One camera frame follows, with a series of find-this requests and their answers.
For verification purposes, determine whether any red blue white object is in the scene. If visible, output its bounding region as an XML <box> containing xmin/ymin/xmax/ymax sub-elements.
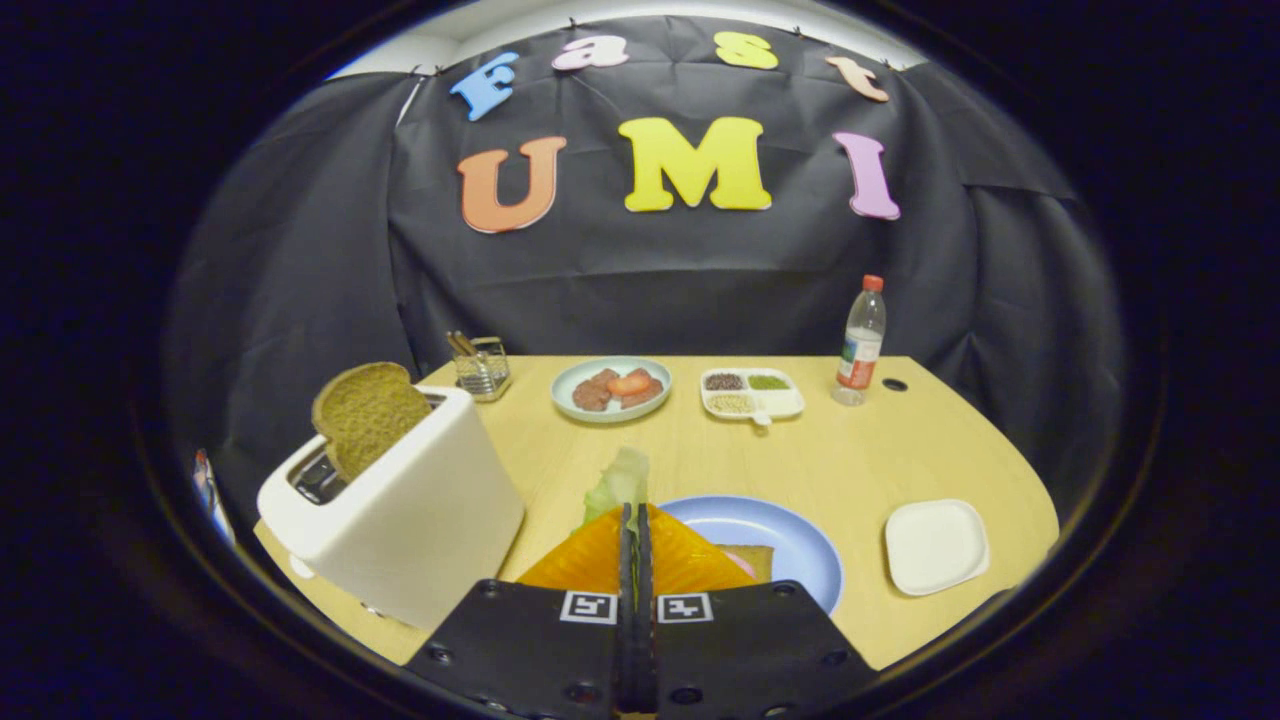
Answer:
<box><xmin>193</xmin><ymin>448</ymin><xmax>238</xmax><ymax>546</ymax></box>

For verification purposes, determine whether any clear wire utensil holder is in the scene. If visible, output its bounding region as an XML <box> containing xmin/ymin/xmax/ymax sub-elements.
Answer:
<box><xmin>453</xmin><ymin>336</ymin><xmax>513</xmax><ymax>403</ymax></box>

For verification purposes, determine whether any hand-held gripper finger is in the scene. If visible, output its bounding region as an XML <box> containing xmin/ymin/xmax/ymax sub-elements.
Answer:
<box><xmin>403</xmin><ymin>502</ymin><xmax>638</xmax><ymax>720</ymax></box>
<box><xmin>637</xmin><ymin>502</ymin><xmax>881</xmax><ymax>720</ymax></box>

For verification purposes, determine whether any plastic bottle red cap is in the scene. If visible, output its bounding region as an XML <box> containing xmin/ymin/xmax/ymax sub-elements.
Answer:
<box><xmin>832</xmin><ymin>274</ymin><xmax>888</xmax><ymax>407</ymax></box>

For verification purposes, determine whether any white toaster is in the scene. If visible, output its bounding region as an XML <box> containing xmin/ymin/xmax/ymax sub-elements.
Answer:
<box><xmin>257</xmin><ymin>385</ymin><xmax>526</xmax><ymax>633</ymax></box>

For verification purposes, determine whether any green lettuce leaf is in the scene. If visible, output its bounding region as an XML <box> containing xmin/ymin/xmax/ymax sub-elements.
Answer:
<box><xmin>583</xmin><ymin>447</ymin><xmax>651</xmax><ymax>531</ymax></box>

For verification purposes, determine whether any white square plate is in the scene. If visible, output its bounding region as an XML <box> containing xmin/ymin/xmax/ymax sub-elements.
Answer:
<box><xmin>884</xmin><ymin>499</ymin><xmax>991</xmax><ymax>598</ymax></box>

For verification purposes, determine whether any pale round plate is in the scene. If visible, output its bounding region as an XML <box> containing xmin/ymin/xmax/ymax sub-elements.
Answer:
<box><xmin>551</xmin><ymin>357</ymin><xmax>673</xmax><ymax>424</ymax></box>

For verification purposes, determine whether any brown toasted bread slice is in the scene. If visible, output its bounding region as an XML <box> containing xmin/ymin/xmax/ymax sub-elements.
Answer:
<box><xmin>311</xmin><ymin>362</ymin><xmax>434</xmax><ymax>484</ymax></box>

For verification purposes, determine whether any black backdrop cloth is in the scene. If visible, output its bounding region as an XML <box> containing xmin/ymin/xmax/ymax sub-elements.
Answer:
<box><xmin>165</xmin><ymin>15</ymin><xmax>1126</xmax><ymax>561</ymax></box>

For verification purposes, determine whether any square bread slice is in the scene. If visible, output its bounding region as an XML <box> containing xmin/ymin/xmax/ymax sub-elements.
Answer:
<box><xmin>715</xmin><ymin>543</ymin><xmax>776</xmax><ymax>584</ymax></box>

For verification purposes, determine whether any white divided condiment dish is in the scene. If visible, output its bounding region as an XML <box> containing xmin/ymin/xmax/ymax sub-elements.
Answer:
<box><xmin>700</xmin><ymin>367</ymin><xmax>806</xmax><ymax>427</ymax></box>

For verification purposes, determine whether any blue round plate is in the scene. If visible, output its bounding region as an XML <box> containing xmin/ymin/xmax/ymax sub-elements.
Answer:
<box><xmin>657</xmin><ymin>495</ymin><xmax>844</xmax><ymax>616</ymax></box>

